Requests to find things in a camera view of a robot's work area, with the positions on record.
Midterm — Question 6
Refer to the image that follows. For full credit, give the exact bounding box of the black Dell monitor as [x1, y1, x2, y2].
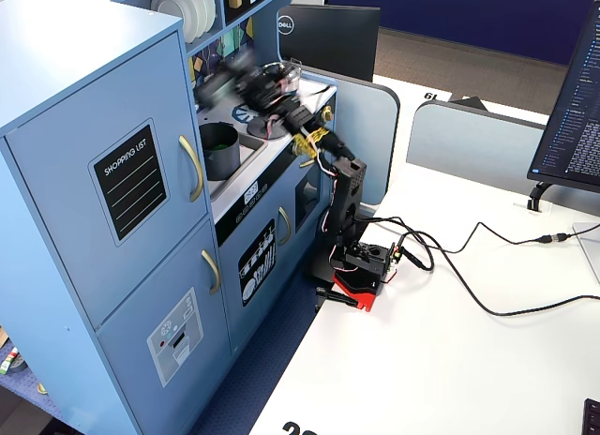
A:
[277, 3, 382, 83]

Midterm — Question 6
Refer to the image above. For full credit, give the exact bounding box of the black USB cable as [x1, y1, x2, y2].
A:
[397, 221, 582, 272]

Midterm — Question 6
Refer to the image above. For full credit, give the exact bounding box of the black table clamp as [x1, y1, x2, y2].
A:
[315, 287, 360, 310]

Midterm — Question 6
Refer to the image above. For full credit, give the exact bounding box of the long black power cable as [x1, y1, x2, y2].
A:
[369, 217, 600, 318]

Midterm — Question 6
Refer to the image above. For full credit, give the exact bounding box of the blue toy kitchen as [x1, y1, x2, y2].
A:
[0, 0, 338, 435]

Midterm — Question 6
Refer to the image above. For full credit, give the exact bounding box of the printed number table label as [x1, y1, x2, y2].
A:
[412, 88, 454, 103]
[280, 420, 321, 435]

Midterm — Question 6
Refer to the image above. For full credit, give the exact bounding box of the gray rounded desk divider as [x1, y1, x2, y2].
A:
[299, 64, 401, 206]

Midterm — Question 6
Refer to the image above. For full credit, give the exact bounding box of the black keyboard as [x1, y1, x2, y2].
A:
[582, 398, 600, 435]

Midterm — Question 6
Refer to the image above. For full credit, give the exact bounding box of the gold fridge door handle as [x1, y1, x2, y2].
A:
[178, 134, 204, 203]

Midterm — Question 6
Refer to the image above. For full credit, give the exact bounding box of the monitor showing code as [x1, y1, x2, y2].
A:
[527, 0, 600, 195]

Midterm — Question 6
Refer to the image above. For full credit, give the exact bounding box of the green white small package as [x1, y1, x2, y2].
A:
[0, 346, 19, 376]

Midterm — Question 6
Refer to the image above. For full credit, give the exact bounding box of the red black robot base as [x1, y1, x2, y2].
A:
[304, 256, 402, 313]

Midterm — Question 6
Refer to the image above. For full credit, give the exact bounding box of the gold dishwasher handle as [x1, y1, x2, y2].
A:
[277, 206, 293, 247]

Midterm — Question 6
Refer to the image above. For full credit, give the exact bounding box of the gold freezer door handle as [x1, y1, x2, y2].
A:
[201, 249, 222, 295]

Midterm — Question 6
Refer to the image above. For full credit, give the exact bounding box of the gray long desk divider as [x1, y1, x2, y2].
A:
[406, 99, 600, 217]

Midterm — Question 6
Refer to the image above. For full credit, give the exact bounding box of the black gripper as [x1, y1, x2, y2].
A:
[219, 54, 293, 118]

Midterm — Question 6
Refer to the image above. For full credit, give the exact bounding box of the gray toy pot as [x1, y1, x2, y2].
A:
[199, 121, 242, 182]

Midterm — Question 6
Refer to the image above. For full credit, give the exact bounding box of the light gray flat device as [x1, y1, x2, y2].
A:
[572, 221, 600, 285]

